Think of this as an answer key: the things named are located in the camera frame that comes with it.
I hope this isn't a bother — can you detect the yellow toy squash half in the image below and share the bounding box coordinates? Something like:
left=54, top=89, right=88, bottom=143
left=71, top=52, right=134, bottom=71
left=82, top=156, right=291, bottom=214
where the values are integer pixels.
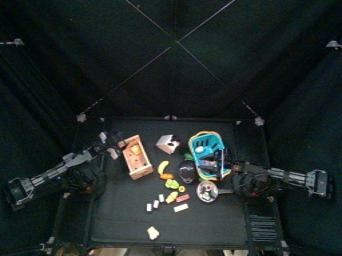
left=164, top=191, right=180, bottom=205

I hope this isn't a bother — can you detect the wooden toy crate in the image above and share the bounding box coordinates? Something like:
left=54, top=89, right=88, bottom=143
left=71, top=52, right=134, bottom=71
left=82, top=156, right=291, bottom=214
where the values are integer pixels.
left=118, top=134, right=155, bottom=181

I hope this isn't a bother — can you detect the teal toy shopping basket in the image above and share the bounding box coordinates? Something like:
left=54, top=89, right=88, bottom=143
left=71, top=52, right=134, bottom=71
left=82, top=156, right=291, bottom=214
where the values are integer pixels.
left=187, top=130, right=234, bottom=182

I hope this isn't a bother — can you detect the silver toy frying pan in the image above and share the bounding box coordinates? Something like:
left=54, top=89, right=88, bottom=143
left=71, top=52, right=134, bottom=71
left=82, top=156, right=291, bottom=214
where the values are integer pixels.
left=195, top=180, right=235, bottom=204

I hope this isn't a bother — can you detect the green toy pepper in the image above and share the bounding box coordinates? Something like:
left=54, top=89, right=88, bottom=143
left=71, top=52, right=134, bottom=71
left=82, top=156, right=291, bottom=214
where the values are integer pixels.
left=164, top=179, right=182, bottom=190

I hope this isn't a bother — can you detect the yellow toy banana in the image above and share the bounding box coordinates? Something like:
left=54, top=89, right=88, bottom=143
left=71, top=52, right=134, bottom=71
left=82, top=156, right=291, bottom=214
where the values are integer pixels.
left=156, top=160, right=171, bottom=176

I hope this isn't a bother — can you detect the white toy toaster cube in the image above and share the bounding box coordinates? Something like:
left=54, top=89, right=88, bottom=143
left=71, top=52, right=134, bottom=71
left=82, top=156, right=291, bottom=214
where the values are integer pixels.
left=155, top=134, right=182, bottom=155

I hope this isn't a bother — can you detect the tan toy bread piece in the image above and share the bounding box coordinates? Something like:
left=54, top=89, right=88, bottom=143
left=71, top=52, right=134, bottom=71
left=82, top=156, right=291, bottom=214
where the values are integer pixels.
left=146, top=226, right=160, bottom=241

